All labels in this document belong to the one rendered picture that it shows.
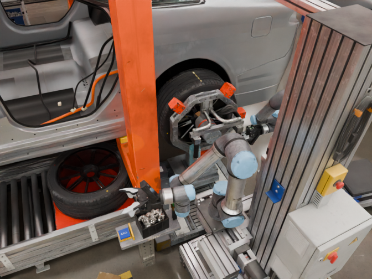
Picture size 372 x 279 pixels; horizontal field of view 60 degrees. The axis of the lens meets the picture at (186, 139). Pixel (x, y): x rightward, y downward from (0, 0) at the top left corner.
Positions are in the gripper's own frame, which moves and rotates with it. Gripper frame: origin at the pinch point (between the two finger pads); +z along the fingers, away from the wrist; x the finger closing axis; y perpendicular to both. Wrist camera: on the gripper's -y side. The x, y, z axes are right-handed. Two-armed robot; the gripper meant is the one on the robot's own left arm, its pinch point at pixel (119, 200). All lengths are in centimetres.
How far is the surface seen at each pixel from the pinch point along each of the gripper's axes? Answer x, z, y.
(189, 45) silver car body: 105, -57, -33
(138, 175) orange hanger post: 52, -11, 31
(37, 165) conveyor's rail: 133, 73, 73
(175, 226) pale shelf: 41, -32, 74
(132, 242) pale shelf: 35, -1, 75
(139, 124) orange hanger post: 47, -15, -10
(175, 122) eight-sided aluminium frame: 86, -42, 16
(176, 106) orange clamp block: 85, -44, 2
